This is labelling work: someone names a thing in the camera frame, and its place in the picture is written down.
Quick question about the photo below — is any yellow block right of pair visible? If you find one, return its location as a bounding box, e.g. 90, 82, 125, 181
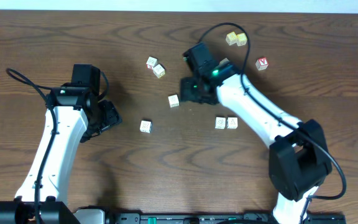
236, 33, 248, 47

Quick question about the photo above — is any cream block near top centre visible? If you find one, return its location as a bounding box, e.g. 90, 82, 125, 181
219, 58, 229, 65

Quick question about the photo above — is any white block with bug drawing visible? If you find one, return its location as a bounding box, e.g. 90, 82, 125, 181
227, 117, 238, 129

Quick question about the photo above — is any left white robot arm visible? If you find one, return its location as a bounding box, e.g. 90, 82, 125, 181
0, 86, 122, 223

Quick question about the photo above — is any white block with yellow side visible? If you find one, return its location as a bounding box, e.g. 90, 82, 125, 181
153, 64, 166, 78

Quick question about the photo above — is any red letter block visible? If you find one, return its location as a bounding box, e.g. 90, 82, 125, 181
255, 57, 269, 71

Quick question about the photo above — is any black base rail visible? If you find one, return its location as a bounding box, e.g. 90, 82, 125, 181
73, 206, 347, 224

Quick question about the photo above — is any yellow block left of pair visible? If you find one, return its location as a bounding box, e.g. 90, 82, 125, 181
226, 32, 237, 45

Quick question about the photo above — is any white block with red side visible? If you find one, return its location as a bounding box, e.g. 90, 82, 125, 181
146, 57, 158, 70

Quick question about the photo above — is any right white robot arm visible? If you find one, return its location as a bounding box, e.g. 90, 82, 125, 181
180, 62, 333, 223

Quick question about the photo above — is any yellow block of pair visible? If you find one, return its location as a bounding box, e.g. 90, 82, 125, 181
236, 33, 248, 47
226, 32, 237, 45

